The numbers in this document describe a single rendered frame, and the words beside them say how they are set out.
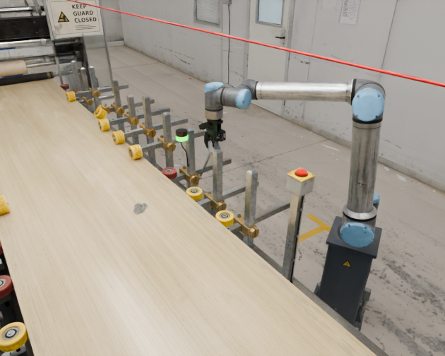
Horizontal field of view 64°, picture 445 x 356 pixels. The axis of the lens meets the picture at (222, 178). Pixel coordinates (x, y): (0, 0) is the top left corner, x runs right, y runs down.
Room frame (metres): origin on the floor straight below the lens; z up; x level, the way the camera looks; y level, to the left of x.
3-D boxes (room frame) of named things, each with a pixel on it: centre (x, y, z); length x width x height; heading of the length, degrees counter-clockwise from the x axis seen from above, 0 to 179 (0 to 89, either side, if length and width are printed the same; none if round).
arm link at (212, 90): (1.67, 0.04, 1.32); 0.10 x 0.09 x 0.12; 67
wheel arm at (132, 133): (2.18, 0.45, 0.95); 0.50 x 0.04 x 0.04; 126
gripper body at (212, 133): (1.66, 0.04, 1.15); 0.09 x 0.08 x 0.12; 36
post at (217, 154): (1.51, 0.02, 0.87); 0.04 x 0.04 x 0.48; 36
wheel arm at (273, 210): (1.39, -0.17, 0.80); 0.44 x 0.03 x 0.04; 126
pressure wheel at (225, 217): (1.27, -0.01, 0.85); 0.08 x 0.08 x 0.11
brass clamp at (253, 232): (1.33, -0.11, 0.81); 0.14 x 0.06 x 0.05; 36
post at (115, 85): (2.52, 0.77, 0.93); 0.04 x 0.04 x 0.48; 36
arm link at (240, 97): (1.63, -0.06, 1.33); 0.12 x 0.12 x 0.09; 67
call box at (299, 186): (1.10, -0.28, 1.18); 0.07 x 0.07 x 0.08; 36
